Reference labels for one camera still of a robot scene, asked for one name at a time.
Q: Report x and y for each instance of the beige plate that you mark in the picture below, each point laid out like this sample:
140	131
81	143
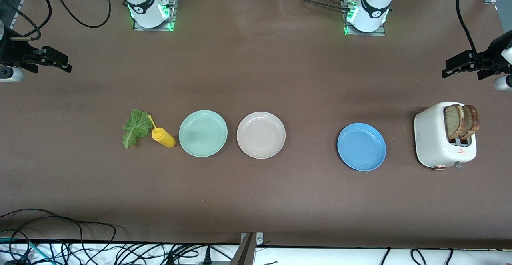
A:
261	135

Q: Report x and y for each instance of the blue plate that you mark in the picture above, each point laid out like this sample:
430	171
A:
361	147

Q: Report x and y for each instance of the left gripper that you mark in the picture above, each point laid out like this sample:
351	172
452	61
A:
496	51

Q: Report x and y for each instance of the black power plug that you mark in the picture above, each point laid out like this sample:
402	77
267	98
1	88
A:
207	257

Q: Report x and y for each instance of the white toaster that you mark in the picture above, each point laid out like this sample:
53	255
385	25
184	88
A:
430	137

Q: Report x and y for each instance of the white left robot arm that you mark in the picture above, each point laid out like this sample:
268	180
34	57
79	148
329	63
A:
374	5

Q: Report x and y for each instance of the light crust bread slice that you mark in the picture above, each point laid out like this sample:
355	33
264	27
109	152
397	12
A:
452	121

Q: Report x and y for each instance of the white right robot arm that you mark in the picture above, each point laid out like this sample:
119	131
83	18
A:
144	1

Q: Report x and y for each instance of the yellow mustard squeeze bottle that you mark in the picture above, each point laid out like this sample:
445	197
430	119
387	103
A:
164	137

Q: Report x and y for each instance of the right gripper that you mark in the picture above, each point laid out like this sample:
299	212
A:
11	50

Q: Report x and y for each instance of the dark crust bread slice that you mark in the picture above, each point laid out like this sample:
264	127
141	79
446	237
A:
474	119

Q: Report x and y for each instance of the mint green plate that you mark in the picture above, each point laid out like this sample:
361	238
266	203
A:
203	133

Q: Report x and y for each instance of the green lettuce leaf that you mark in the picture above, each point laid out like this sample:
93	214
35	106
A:
136	127

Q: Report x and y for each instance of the grey metal bracket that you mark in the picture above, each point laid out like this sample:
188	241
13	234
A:
246	253

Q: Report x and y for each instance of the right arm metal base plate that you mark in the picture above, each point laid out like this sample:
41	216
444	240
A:
154	29

